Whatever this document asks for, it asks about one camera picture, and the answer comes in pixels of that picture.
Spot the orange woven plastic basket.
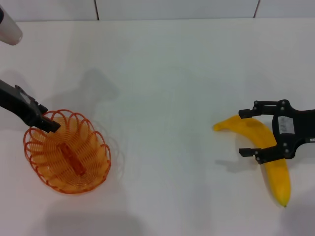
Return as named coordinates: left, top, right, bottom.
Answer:
left=23, top=110, right=112, bottom=195

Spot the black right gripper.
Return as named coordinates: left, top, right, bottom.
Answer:
left=238, top=99, right=315, bottom=165

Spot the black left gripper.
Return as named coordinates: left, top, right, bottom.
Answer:
left=0, top=79, right=62, bottom=134

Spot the yellow banana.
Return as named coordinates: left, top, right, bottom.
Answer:
left=213, top=115, right=292, bottom=208

